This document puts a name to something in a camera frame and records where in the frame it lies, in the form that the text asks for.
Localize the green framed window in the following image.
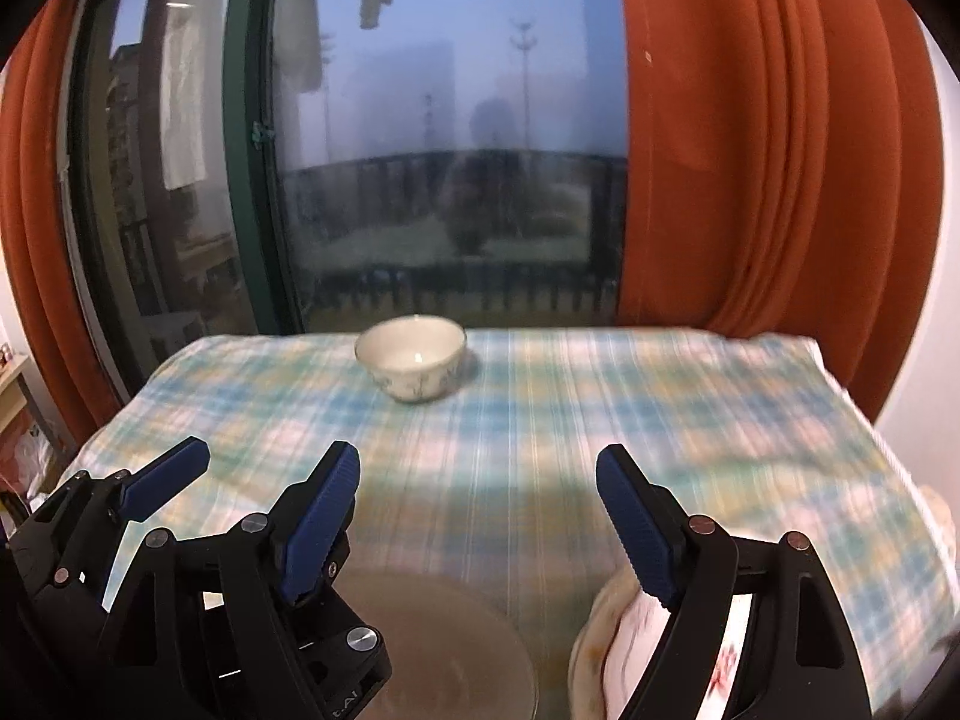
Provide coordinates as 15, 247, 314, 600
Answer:
64, 0, 631, 398

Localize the beige cloth bundle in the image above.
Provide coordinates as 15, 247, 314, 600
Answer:
916, 486, 960, 586

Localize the red white plastic bag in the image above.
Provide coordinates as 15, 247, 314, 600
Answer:
0, 420, 61, 511

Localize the orange curtain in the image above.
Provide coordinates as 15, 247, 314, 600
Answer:
615, 0, 946, 421
0, 0, 132, 451

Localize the cream floral bowl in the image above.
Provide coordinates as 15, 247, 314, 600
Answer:
354, 316, 467, 404

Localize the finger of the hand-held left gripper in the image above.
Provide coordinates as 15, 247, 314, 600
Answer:
296, 538, 395, 720
7, 436, 211, 608

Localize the wooden shelf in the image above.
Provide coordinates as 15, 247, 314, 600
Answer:
0, 349, 38, 436

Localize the white scalloped plate red pattern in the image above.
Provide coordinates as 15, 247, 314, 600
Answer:
568, 566, 758, 720

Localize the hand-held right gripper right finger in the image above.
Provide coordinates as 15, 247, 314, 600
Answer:
596, 445, 872, 720

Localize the plaid tablecloth with lace trim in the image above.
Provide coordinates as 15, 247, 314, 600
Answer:
56, 326, 960, 720

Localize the yellow floral cream plate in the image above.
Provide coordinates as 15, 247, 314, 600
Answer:
330, 568, 538, 720

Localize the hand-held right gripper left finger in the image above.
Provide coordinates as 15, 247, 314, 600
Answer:
101, 441, 362, 720

